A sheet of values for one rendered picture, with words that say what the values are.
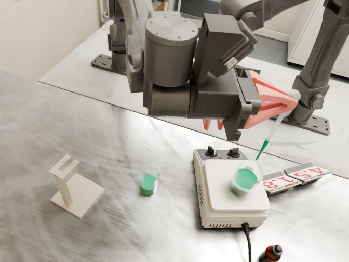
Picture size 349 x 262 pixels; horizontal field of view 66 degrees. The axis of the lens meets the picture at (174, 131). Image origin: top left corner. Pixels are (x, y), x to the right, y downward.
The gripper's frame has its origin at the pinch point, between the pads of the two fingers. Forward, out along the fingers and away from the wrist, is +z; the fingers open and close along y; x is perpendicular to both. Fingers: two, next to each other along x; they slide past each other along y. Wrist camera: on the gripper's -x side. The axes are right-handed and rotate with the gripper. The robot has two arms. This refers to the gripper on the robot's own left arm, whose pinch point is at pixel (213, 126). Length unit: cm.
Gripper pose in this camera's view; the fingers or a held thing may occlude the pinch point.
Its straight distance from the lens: 62.6
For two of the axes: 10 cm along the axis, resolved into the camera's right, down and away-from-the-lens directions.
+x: -3.3, -3.2, 8.9
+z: -1.0, 9.5, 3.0
